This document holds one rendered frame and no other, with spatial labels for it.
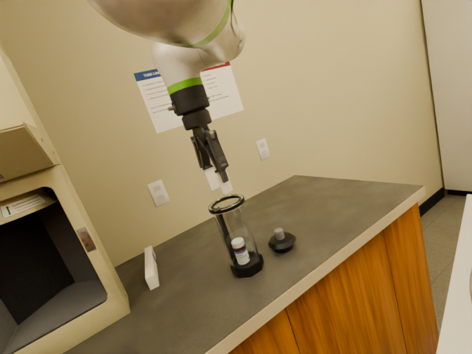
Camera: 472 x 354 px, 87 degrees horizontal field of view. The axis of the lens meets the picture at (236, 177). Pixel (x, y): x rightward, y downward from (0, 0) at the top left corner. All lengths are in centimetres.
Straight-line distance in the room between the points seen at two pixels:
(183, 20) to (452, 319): 49
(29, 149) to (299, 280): 71
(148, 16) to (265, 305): 61
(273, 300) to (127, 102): 98
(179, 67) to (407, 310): 117
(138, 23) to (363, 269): 90
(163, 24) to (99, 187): 102
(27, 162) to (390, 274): 114
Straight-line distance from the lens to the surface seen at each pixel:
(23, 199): 84
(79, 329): 90
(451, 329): 49
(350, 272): 91
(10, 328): 101
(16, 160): 73
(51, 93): 124
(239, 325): 66
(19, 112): 80
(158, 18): 23
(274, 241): 82
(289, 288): 70
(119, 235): 125
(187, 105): 64
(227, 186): 66
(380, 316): 112
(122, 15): 24
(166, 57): 66
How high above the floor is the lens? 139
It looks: 13 degrees down
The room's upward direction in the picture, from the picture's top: 18 degrees counter-clockwise
